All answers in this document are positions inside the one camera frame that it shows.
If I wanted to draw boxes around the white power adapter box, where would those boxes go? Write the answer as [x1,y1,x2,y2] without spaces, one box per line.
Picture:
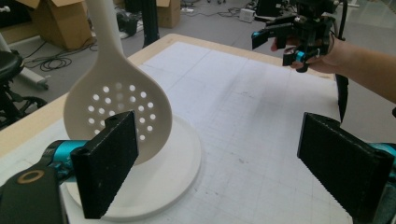
[238,7,257,23]

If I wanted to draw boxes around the black floor cables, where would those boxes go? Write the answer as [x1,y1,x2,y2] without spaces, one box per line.
[22,38,98,73]

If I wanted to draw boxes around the large open cardboard box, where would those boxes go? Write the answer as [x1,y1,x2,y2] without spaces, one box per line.
[14,0,95,51]

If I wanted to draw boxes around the beige slotted spoon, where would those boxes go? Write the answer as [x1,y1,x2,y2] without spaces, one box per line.
[63,0,173,166]

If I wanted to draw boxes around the black office chair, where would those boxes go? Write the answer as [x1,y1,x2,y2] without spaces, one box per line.
[0,50,49,129]

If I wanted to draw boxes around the black upright post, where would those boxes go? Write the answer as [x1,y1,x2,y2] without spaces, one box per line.
[141,0,161,49]

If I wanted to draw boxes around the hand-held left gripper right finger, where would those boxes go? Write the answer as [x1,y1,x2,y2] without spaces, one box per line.
[297,111,396,224]

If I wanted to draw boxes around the white grid paper sheet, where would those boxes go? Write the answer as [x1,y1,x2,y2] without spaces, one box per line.
[0,41,354,224]

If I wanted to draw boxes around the black bag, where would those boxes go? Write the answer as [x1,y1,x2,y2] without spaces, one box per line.
[116,7,140,37]

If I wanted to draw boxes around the white round plate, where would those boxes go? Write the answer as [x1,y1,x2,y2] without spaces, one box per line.
[64,115,203,223]

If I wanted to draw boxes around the white stand foot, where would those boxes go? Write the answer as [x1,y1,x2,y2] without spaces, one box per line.
[0,32,50,91]

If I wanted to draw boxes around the small brown cardboard box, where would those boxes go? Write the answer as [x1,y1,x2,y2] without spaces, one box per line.
[155,0,182,30]

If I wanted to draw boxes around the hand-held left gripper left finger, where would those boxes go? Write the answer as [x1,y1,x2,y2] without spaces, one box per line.
[70,110,139,219]

